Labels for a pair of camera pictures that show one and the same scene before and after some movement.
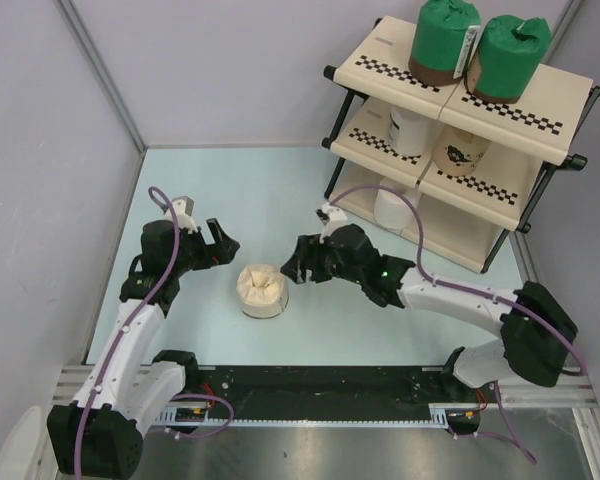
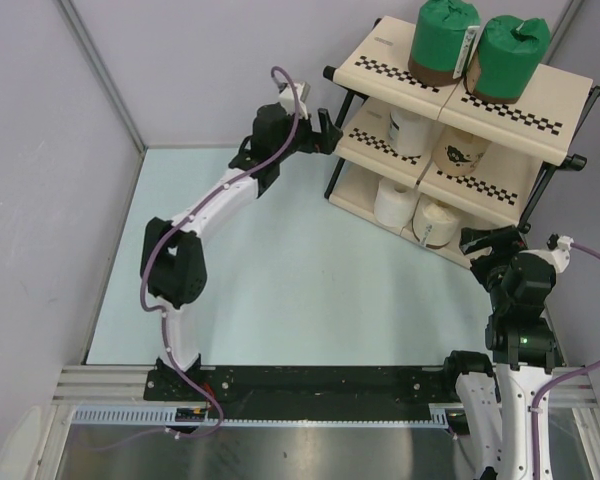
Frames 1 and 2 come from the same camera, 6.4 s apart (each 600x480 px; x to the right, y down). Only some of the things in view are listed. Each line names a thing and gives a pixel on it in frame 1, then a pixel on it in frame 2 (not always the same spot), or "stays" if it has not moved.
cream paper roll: (263, 290) to (434, 223)
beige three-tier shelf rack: (456, 173) stays
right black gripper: (307, 249) to (503, 241)
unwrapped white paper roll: (393, 211) stays
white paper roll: (409, 132) stays
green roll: (441, 32) stays
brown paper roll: (458, 152) stays
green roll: (509, 52) stays
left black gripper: (218, 253) to (323, 142)
